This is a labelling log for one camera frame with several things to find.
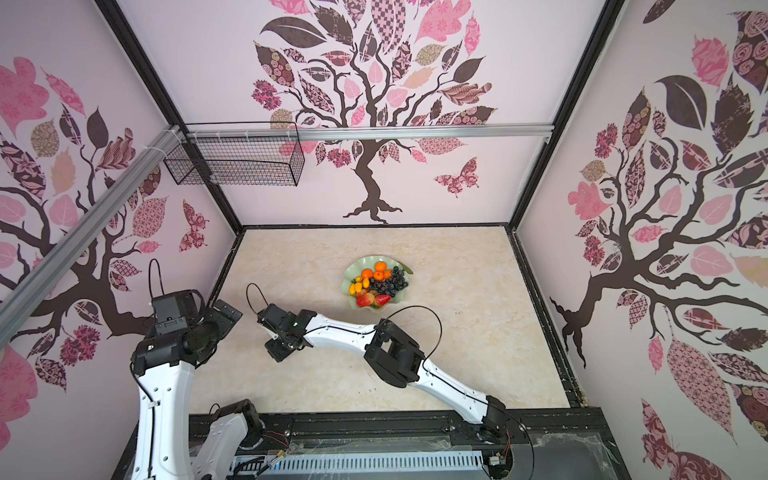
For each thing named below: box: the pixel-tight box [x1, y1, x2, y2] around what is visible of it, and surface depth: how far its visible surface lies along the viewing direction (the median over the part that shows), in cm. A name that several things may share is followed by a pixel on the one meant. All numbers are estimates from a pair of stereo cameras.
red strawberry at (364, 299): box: [356, 291, 375, 307], surface depth 94 cm
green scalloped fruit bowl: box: [341, 255, 412, 311], surface depth 99 cm
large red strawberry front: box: [375, 294, 393, 306], surface depth 96 cm
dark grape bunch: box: [370, 265, 409, 297], surface depth 97 cm
